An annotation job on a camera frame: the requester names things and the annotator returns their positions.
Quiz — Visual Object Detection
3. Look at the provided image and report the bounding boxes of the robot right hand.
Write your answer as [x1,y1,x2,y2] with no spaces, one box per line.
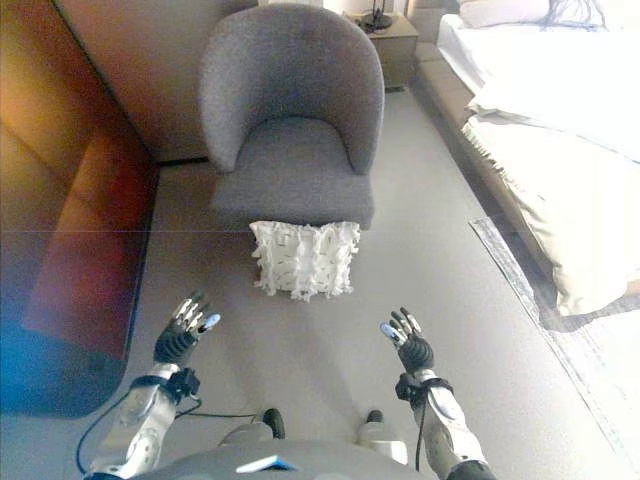
[378,307,437,375]

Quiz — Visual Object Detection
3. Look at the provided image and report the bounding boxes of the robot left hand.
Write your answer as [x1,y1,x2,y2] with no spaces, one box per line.
[152,288,222,365]

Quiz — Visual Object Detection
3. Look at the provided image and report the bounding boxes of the white fringed cushion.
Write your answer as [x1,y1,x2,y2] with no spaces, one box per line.
[248,219,362,304]

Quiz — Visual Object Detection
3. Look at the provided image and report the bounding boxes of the silver robot right leg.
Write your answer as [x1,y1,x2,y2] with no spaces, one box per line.
[357,409,409,466]

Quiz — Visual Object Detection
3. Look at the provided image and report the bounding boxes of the silver robot leg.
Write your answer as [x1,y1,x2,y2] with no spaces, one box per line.
[357,409,409,466]
[217,408,286,449]

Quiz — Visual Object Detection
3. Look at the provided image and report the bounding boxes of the silver robot left leg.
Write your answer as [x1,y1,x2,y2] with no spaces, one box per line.
[217,408,286,449]

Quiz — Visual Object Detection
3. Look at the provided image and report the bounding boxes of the grey robot torso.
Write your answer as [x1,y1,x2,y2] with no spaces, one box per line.
[127,439,436,480]

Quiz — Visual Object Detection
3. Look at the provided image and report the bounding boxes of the brown wooden furniture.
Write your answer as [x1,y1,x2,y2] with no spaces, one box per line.
[0,0,161,419]

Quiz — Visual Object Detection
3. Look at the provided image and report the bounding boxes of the grey patterned rug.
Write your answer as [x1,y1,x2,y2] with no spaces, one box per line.
[468,217,640,480]

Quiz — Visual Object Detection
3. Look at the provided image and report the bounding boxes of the grey upholstered armchair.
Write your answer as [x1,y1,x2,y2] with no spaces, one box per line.
[198,3,386,231]

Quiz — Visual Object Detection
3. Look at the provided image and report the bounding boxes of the white bed duvet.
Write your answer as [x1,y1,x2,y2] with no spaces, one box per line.
[439,12,640,164]

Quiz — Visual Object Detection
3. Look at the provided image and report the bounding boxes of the wooden nightstand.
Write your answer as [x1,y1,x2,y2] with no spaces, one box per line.
[349,12,420,91]

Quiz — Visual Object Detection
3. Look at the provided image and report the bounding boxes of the black lamp base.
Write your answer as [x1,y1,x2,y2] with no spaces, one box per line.
[360,0,394,29]

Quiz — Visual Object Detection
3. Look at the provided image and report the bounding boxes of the white pillow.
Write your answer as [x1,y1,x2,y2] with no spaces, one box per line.
[458,0,609,29]

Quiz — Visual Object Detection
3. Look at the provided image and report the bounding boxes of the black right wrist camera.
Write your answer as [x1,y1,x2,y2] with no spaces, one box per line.
[394,374,426,401]

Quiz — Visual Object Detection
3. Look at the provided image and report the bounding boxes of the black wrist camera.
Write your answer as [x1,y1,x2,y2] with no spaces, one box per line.
[394,374,426,401]
[169,367,201,399]

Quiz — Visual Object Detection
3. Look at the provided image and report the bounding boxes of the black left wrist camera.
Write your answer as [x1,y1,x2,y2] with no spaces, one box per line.
[169,367,201,399]

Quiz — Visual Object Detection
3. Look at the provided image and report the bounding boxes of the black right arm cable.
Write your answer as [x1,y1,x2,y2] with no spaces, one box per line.
[412,379,436,471]

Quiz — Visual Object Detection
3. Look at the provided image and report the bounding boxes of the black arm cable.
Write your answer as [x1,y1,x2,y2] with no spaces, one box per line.
[412,379,436,471]
[74,394,256,474]

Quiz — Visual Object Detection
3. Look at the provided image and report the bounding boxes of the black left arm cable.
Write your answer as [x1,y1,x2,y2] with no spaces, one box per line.
[74,394,256,474]

